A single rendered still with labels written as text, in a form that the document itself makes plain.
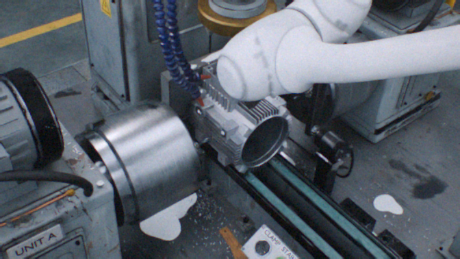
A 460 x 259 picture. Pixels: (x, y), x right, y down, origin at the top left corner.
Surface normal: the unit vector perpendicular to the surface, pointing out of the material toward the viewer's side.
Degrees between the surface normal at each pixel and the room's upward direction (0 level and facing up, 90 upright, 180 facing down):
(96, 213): 90
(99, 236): 90
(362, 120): 90
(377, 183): 0
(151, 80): 90
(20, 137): 68
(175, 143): 40
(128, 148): 24
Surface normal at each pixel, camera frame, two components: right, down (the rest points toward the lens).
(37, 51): 0.05, -0.74
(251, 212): -0.79, 0.38
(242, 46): -0.28, -0.50
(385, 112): 0.62, 0.55
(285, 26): -0.13, -0.84
